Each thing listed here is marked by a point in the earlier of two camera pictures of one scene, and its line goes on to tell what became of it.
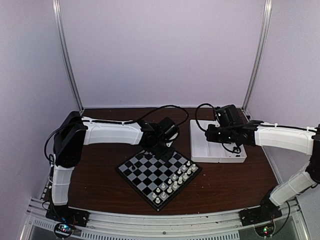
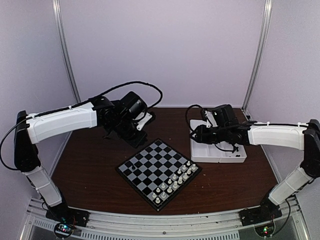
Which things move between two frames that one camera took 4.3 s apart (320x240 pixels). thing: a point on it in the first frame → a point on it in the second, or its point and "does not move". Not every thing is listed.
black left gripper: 168,156 → 136,141
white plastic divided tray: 203,150 does not move
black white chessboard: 157,181 does not move
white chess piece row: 175,185 does not move
